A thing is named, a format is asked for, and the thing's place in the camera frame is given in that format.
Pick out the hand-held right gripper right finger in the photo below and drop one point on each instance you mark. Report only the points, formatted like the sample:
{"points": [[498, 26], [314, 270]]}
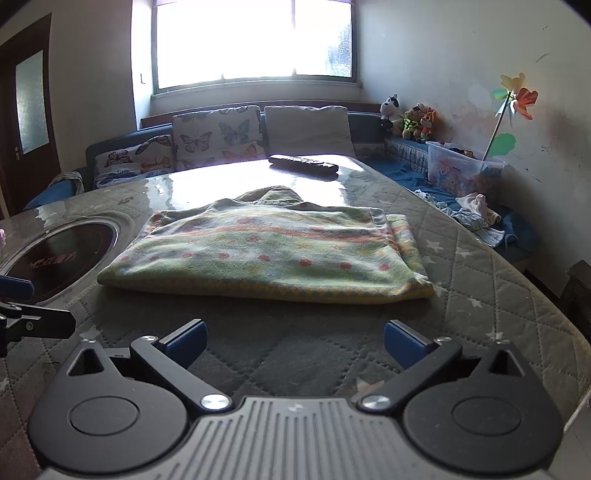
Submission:
{"points": [[401, 344]]}

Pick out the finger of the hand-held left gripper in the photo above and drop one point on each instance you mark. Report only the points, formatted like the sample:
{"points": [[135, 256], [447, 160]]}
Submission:
{"points": [[16, 287], [46, 323]]}

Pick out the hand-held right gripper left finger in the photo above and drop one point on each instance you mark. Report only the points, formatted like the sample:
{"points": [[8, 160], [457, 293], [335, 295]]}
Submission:
{"points": [[187, 344]]}

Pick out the green floral child's jacket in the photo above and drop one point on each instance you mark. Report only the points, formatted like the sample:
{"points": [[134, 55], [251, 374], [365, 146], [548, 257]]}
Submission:
{"points": [[268, 258]]}

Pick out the round black induction cooker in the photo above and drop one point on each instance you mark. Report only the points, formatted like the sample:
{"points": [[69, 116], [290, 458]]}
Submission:
{"points": [[60, 256]]}

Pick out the grey crumpled cloth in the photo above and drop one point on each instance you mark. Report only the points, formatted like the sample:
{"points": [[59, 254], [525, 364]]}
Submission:
{"points": [[69, 177]]}

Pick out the pale blue striped cloth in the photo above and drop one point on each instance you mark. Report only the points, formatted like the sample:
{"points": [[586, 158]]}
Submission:
{"points": [[489, 235]]}

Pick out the dark wooden glass door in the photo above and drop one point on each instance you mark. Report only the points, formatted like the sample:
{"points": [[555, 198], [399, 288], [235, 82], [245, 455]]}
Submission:
{"points": [[9, 138]]}

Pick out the low butterfly print cushion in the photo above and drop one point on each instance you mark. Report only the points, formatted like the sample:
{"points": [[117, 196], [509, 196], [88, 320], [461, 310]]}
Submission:
{"points": [[129, 159]]}

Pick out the clear plastic storage box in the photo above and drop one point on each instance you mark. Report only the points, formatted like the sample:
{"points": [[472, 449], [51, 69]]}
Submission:
{"points": [[448, 173]]}

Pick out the dark wooden stool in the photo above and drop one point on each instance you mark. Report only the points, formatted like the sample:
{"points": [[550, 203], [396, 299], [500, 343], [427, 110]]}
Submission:
{"points": [[579, 286]]}

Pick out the black remote control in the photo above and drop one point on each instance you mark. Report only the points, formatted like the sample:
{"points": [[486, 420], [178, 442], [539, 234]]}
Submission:
{"points": [[302, 165]]}

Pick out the tall butterfly print cushion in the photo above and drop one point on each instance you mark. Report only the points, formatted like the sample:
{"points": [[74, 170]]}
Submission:
{"points": [[217, 136]]}

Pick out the blue sofa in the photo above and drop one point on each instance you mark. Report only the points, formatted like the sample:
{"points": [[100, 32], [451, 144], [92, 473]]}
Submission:
{"points": [[364, 127]]}

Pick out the orange plush toy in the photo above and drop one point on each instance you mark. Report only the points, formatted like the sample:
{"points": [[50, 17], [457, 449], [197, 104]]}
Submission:
{"points": [[428, 124]]}

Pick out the brown bear plush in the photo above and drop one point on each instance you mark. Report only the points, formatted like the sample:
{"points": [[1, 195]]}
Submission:
{"points": [[412, 121]]}

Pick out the plain beige cushion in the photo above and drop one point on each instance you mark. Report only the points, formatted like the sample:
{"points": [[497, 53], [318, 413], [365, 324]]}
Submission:
{"points": [[304, 131]]}

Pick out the black white cow plush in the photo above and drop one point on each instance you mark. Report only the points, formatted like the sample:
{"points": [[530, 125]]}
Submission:
{"points": [[391, 108]]}

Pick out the colourful pinwheel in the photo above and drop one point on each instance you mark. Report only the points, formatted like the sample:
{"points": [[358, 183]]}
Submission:
{"points": [[524, 99]]}

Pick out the bright window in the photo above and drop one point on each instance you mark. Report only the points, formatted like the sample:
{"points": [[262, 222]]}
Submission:
{"points": [[221, 41]]}

